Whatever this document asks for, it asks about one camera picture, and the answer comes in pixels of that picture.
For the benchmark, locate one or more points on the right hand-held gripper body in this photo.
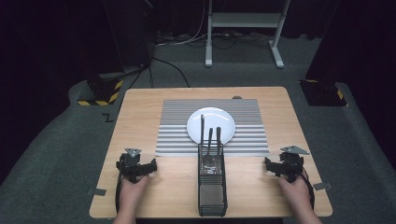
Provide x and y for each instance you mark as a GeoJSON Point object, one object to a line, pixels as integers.
{"type": "Point", "coordinates": [292, 165]}

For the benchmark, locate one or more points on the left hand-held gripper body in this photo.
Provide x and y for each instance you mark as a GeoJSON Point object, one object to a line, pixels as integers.
{"type": "Point", "coordinates": [129, 165]}

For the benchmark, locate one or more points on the person's left hand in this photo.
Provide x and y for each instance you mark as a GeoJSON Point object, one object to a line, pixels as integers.
{"type": "Point", "coordinates": [132, 194]}

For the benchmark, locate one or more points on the person's right hand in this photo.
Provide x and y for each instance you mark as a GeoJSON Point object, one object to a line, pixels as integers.
{"type": "Point", "coordinates": [295, 193]}

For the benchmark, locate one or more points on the grey tape piece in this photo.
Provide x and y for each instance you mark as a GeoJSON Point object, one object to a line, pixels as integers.
{"type": "Point", "coordinates": [322, 186]}
{"type": "Point", "coordinates": [97, 192]}

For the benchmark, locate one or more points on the grey striped placemat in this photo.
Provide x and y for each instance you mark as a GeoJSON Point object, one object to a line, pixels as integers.
{"type": "Point", "coordinates": [174, 130]}

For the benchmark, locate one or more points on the white round plate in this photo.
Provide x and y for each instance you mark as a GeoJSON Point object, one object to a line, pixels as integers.
{"type": "Point", "coordinates": [214, 119]}

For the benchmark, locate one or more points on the black yellow striped base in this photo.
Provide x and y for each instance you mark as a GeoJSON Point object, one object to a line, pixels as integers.
{"type": "Point", "coordinates": [102, 90]}
{"type": "Point", "coordinates": [322, 93]}

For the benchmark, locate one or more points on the tall black cabinet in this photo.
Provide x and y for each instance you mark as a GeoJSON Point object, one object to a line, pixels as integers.
{"type": "Point", "coordinates": [127, 31]}

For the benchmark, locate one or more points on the white metal stand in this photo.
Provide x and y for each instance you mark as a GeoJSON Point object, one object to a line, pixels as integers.
{"type": "Point", "coordinates": [243, 19]}

